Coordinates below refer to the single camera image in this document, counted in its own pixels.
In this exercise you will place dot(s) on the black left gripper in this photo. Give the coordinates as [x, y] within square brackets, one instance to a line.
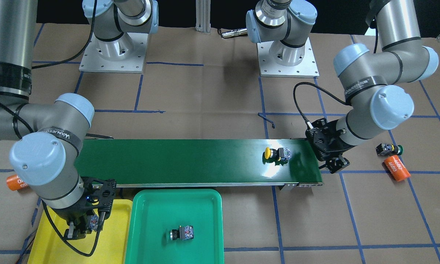
[340, 147]

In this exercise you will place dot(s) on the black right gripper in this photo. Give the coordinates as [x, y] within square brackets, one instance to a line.
[81, 211]

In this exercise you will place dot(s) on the yellow push button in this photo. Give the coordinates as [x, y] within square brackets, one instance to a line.
[280, 154]
[92, 222]

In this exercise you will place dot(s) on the orange cylinder marked 4680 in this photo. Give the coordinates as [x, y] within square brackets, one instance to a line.
[396, 168]

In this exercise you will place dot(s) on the green mushroom push button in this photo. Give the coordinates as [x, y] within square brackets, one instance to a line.
[183, 233]

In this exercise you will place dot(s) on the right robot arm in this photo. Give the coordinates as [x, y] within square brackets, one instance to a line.
[48, 137]

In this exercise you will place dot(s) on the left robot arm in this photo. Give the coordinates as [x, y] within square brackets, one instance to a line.
[370, 80]

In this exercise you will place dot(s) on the yellow plastic tray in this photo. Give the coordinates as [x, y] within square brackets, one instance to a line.
[111, 247]

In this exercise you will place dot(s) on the green plastic tray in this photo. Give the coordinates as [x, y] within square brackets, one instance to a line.
[156, 212]

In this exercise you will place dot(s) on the green conveyor belt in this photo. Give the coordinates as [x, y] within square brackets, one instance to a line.
[198, 163]

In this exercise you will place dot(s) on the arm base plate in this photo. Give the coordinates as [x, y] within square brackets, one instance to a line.
[278, 60]
[125, 55]

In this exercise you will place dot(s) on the aluminium frame post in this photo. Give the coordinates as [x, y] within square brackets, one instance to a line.
[202, 23]

